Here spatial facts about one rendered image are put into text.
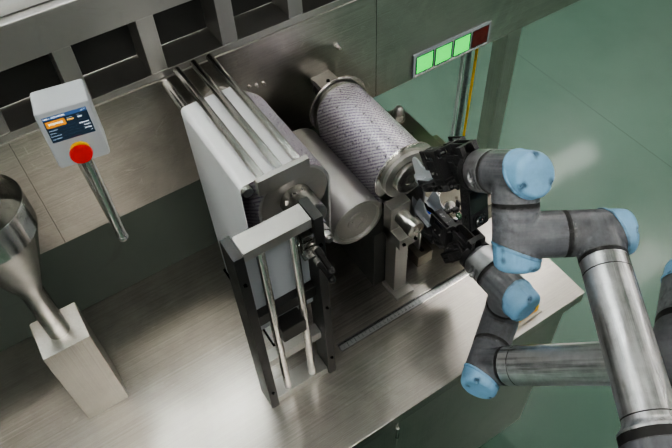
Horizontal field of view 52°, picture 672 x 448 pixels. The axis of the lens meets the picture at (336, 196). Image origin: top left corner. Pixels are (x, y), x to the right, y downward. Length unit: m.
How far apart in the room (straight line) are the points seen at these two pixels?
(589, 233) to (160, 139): 0.85
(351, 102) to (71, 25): 0.57
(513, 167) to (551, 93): 2.53
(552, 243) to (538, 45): 2.81
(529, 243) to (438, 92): 2.44
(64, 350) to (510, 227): 0.83
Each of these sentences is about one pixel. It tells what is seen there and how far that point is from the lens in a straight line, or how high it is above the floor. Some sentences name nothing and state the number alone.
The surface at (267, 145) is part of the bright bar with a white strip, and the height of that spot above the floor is 1.44.
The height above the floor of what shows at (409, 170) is 1.28.
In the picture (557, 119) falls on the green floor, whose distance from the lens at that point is 3.44.
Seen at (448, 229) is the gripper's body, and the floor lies 1.16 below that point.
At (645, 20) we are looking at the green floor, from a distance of 4.20.
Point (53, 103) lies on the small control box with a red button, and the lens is 0.95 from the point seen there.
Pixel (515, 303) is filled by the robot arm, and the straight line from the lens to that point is 1.37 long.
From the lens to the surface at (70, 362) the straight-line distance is 1.41.
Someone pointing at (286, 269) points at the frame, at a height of 1.30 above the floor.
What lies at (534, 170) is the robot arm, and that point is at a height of 1.52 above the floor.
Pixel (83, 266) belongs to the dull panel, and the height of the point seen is 1.04.
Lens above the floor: 2.28
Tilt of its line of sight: 50 degrees down
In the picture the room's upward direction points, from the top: 3 degrees counter-clockwise
